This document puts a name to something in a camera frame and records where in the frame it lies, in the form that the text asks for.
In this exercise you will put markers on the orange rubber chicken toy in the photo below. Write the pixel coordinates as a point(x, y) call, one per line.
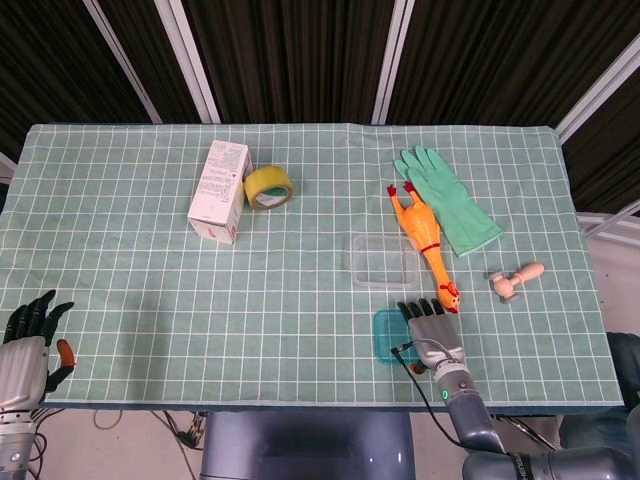
point(422, 225)

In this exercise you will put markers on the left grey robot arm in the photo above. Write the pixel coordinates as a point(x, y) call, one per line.
point(15, 445)

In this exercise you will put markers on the white metal frame rail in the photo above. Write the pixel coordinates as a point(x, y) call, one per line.
point(607, 230)

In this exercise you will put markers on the white frame post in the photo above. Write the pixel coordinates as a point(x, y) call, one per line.
point(392, 60)
point(600, 85)
point(187, 60)
point(125, 65)

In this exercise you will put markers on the blue plastic lid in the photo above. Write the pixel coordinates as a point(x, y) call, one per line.
point(390, 330)

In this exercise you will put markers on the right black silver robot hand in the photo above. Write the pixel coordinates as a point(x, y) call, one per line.
point(435, 335)

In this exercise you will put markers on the grey blue robot torso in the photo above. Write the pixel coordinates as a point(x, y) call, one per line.
point(305, 445)

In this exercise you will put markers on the green checkered tablecloth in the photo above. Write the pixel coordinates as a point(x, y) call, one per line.
point(250, 310)

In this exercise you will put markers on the clear plastic container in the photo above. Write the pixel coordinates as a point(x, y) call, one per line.
point(385, 265)

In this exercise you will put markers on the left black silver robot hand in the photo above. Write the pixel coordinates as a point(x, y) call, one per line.
point(20, 362)

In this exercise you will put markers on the yellow packing tape roll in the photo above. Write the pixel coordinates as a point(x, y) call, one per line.
point(262, 180)

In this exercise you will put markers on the green rubber glove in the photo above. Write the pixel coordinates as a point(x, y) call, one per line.
point(450, 200)

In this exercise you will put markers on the black pleated curtain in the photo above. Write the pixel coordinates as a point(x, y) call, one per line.
point(300, 55)

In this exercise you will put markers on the small wooden toy hammer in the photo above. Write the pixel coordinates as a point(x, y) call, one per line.
point(505, 287)

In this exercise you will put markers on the white cardboard box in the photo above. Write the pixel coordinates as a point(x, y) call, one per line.
point(217, 195)

